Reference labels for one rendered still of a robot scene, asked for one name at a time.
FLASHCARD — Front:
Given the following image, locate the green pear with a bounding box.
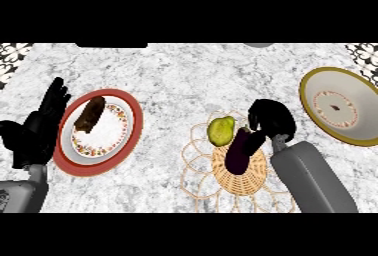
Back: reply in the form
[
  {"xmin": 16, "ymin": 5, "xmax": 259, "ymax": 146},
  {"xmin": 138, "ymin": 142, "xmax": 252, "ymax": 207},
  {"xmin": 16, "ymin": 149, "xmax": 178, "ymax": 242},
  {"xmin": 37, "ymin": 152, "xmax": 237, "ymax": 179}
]
[{"xmin": 205, "ymin": 115, "xmax": 237, "ymax": 148}]

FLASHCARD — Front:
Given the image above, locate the grey round object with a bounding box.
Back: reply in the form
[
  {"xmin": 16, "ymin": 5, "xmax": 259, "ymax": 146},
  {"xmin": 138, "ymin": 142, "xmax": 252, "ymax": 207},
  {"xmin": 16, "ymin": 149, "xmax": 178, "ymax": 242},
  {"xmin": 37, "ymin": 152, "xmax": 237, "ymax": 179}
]
[{"xmin": 242, "ymin": 42, "xmax": 274, "ymax": 49}]

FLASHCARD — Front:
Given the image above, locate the brown chocolate bar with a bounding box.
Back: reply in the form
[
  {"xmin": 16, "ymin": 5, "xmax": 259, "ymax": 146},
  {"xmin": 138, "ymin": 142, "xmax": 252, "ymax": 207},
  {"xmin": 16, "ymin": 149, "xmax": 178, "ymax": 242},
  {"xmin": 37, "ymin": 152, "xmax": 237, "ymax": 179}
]
[{"xmin": 72, "ymin": 95, "xmax": 107, "ymax": 135}]

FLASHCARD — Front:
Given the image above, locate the gold-rimmed white bowl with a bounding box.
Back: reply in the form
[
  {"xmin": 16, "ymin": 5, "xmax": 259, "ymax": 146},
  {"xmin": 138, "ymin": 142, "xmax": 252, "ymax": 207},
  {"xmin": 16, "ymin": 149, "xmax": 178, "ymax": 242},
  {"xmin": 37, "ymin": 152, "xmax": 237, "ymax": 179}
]
[{"xmin": 298, "ymin": 66, "xmax": 378, "ymax": 148}]

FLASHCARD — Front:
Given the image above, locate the red-rimmed floral plate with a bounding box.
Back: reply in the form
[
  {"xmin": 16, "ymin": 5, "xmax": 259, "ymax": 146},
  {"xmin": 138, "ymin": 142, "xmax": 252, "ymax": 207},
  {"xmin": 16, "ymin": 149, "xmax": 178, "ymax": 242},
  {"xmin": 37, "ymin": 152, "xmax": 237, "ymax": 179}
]
[{"xmin": 51, "ymin": 88, "xmax": 144, "ymax": 178}]

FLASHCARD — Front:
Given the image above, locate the black appliance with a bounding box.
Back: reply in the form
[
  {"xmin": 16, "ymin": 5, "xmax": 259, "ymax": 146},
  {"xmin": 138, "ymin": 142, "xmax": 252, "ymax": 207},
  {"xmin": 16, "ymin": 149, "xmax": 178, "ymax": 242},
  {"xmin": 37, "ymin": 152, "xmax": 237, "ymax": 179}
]
[{"xmin": 73, "ymin": 42, "xmax": 150, "ymax": 49}]

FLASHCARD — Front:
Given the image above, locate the woven wicker placemat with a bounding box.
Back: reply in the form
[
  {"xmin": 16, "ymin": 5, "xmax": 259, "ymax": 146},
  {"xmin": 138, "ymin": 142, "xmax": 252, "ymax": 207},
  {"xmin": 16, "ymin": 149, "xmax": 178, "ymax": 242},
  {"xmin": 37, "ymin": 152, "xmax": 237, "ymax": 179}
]
[{"xmin": 178, "ymin": 110, "xmax": 299, "ymax": 214}]

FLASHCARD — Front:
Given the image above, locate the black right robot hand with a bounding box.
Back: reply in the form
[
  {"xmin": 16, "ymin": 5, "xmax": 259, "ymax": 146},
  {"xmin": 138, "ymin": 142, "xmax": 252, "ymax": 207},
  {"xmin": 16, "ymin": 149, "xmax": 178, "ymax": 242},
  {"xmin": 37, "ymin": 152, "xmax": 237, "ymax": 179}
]
[{"xmin": 242, "ymin": 98, "xmax": 298, "ymax": 157}]

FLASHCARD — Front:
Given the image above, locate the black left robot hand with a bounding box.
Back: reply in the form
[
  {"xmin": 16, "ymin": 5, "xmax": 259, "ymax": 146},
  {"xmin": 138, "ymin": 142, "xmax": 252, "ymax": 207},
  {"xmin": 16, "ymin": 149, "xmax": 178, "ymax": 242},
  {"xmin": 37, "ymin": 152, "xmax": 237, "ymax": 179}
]
[{"xmin": 0, "ymin": 76, "xmax": 73, "ymax": 170}]

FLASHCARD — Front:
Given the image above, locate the dark purple eggplant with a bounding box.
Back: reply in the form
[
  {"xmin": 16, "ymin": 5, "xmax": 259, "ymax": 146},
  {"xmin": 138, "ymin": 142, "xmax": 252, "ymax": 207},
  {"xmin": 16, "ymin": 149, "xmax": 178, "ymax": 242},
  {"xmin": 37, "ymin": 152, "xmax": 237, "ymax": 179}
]
[{"xmin": 223, "ymin": 126, "xmax": 254, "ymax": 176}]

